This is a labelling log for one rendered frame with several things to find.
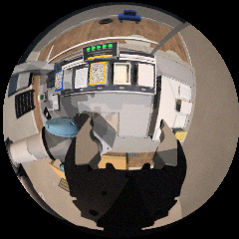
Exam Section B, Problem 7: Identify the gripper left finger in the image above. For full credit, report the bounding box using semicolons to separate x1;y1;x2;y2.
64;118;102;197

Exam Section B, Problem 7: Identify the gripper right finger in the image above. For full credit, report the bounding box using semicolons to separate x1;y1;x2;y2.
152;119;187;197

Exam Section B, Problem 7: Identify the beige open rectangular reservoir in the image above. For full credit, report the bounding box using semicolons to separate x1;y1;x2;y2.
114;63;130;85

